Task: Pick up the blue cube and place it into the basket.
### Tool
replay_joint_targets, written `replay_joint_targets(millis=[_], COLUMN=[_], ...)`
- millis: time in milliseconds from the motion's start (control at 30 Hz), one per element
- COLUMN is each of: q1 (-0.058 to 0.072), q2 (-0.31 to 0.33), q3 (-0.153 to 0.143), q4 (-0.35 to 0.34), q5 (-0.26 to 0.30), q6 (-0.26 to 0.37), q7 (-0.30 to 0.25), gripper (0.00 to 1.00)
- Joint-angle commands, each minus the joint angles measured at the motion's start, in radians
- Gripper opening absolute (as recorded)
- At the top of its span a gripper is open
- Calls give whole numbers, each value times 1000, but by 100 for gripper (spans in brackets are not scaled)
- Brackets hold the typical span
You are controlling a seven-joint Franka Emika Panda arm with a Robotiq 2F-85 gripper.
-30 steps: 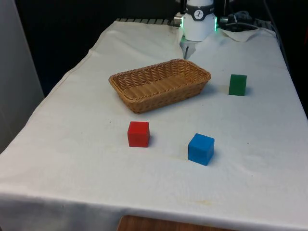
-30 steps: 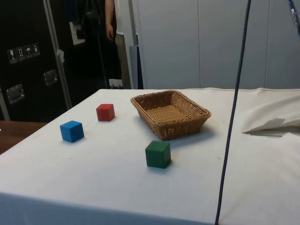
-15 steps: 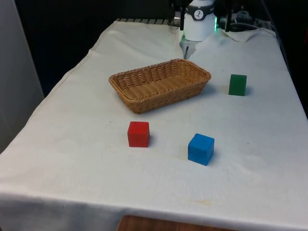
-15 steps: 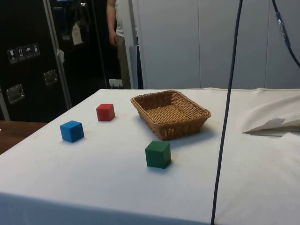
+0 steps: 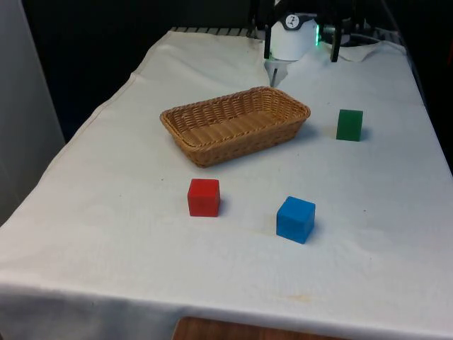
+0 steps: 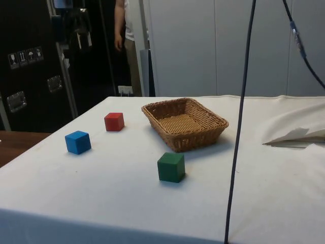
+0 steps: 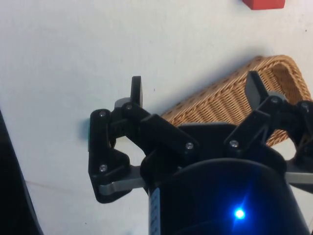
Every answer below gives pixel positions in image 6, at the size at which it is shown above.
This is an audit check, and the red cube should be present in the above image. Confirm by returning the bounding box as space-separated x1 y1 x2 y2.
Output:
104 112 125 132

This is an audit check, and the wicker basket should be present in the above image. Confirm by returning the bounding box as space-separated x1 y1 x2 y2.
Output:
141 97 230 153

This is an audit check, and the green cube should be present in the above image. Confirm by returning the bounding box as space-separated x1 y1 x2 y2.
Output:
157 152 186 183

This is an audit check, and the blue cube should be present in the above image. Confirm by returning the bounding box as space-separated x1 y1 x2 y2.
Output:
64 130 92 155

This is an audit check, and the black cable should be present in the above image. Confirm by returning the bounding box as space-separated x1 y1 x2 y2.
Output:
223 0 257 244
282 0 325 89

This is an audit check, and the pale grey locker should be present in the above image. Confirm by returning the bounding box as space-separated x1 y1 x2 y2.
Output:
148 0 216 97
215 0 289 97
288 0 325 97

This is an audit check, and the person in white shirt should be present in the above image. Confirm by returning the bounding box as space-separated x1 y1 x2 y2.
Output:
113 0 149 96

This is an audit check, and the black cabinet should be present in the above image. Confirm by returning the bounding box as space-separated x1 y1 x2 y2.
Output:
0 0 133 133

